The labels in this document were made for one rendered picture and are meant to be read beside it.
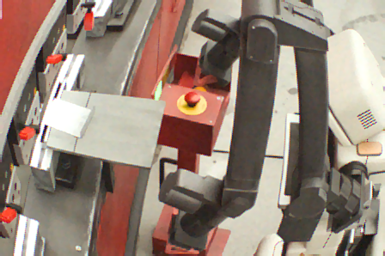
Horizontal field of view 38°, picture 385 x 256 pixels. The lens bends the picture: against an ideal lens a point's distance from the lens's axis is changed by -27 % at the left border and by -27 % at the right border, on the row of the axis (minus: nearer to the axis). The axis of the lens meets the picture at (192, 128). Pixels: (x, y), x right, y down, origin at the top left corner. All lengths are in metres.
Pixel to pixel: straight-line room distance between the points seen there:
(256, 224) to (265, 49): 1.76
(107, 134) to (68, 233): 0.27
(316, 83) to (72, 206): 0.79
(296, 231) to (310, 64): 0.61
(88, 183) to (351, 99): 0.72
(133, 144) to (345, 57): 0.55
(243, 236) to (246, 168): 1.47
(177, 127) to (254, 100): 0.90
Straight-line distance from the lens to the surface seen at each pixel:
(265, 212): 2.64
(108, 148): 1.51
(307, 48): 0.90
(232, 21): 1.49
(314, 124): 1.03
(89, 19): 1.53
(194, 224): 1.26
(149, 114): 1.57
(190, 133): 1.88
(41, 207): 1.58
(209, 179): 1.20
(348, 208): 1.20
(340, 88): 1.20
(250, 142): 1.06
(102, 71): 1.84
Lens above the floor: 2.17
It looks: 49 degrees down
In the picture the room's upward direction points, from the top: 4 degrees clockwise
